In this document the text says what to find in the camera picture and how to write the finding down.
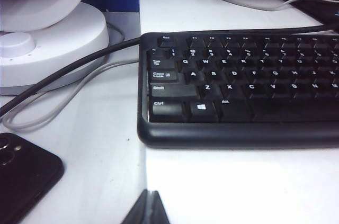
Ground black smartphone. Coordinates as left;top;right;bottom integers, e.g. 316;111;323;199
0;132;65;224

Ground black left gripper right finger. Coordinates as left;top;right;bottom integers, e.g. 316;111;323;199
148;190;171;224

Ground white desk fan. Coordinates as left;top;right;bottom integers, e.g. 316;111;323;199
0;0;111;96

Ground black monitor stand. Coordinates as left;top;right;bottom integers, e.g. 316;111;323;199
280;0;339;28

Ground black cable behind keyboard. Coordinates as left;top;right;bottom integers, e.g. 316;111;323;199
0;24;339;118

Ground black computer keyboard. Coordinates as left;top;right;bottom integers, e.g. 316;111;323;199
137;31;339;151

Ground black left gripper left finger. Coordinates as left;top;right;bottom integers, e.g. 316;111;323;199
123;189;153;224

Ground grey looped fan cable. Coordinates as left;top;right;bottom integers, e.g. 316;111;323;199
2;9;140;132

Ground white desk riser shelf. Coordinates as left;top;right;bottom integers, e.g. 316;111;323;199
139;0;339;224

